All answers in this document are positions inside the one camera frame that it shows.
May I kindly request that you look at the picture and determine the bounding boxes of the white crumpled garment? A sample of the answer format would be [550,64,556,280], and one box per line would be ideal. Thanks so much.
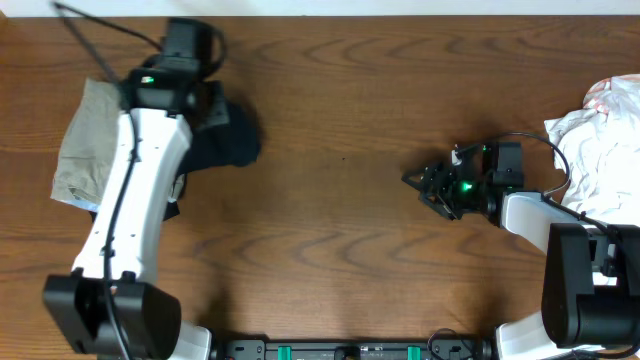
[544,74,639,225]

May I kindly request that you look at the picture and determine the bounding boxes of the black cloth under bag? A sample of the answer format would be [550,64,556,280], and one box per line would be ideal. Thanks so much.
[89,202,180,223]

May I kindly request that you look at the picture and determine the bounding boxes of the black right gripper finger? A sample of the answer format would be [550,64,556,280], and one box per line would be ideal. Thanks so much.
[401,162,443,190]
[419,194,458,220]

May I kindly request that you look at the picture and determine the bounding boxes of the olive green fabric bag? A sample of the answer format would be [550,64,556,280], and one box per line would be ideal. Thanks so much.
[50,77,186,214]

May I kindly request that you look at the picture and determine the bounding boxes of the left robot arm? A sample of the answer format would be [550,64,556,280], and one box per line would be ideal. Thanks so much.
[43,81,229,359]

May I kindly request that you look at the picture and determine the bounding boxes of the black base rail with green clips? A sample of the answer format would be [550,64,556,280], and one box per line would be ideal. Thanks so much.
[209,328,497,360]

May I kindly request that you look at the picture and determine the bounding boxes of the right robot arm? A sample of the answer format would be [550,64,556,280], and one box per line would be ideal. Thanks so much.
[402,160,639,359]

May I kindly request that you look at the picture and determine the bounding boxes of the black leggings with red waistband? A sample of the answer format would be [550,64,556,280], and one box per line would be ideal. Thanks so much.
[177,101,261,175]

